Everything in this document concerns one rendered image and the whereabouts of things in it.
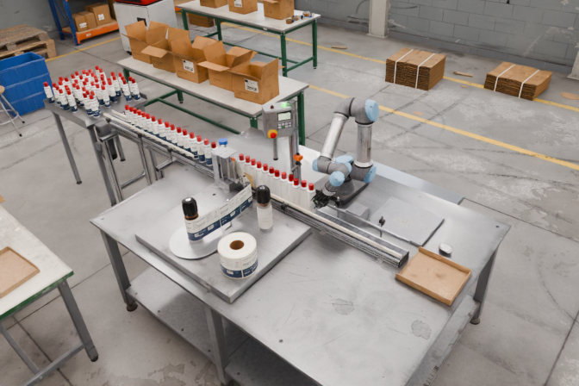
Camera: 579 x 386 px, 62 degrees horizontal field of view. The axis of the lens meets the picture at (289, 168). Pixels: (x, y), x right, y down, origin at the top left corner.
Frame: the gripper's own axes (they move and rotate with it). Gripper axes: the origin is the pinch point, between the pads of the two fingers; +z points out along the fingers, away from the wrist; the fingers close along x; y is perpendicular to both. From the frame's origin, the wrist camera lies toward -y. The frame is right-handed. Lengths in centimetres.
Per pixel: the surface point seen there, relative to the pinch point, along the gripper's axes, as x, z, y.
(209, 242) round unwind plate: -25, 20, 57
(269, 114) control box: -55, -29, 0
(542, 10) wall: -14, 24, -533
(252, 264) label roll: 2, -3, 59
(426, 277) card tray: 70, -29, 3
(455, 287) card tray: 82, -36, 1
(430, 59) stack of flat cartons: -71, 111, -407
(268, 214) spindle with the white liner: -13.4, -0.9, 29.6
